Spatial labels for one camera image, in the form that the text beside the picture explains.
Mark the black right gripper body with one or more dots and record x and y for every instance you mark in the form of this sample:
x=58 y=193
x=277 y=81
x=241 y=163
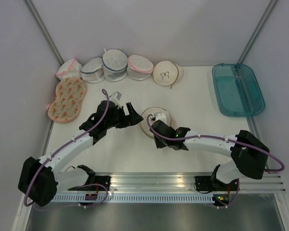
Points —
x=160 y=143

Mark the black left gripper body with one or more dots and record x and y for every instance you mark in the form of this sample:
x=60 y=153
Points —
x=115 y=121

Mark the floral peanut-shaped laundry bag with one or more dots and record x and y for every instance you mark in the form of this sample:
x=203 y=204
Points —
x=69 y=95

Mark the left aluminium corner post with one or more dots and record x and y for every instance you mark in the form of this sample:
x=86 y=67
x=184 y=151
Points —
x=43 y=29

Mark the aluminium corner post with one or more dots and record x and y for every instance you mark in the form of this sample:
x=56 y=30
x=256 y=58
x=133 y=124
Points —
x=256 y=32
x=43 y=29

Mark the tall white blue-zip mesh bag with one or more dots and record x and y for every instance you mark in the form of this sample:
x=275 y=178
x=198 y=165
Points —
x=115 y=64

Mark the white pink-trim mesh bag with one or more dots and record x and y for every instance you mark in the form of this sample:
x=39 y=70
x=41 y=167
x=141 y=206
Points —
x=70 y=68

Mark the white slotted cable duct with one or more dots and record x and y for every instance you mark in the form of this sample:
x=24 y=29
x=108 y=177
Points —
x=138 y=198

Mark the teal transparent plastic bin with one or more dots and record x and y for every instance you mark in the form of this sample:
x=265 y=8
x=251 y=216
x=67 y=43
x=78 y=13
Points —
x=237 y=91

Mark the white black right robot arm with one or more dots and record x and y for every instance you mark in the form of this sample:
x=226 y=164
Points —
x=247 y=154

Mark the beige round bag with glasses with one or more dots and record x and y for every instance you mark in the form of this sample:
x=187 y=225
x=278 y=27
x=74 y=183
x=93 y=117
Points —
x=167 y=73

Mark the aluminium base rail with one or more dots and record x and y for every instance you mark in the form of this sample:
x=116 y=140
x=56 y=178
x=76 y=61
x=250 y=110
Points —
x=154 y=181

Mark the right aluminium corner post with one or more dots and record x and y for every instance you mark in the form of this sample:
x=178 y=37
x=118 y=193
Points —
x=256 y=32

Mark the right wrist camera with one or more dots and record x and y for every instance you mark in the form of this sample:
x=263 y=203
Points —
x=159 y=117

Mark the beige round glasses laundry bag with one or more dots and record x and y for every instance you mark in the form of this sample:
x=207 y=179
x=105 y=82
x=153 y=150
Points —
x=150 y=111

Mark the white blue-trim mesh bag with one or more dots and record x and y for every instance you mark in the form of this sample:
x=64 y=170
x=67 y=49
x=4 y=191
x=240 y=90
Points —
x=92 y=71

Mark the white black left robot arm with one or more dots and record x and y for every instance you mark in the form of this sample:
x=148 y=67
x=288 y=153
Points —
x=88 y=134

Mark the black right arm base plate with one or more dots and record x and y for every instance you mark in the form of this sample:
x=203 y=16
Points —
x=206 y=184

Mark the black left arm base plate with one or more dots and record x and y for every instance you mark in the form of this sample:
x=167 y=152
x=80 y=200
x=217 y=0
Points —
x=102 y=180

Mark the white pink-zip mesh bag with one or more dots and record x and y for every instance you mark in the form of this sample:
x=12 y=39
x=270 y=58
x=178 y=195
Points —
x=139 y=68

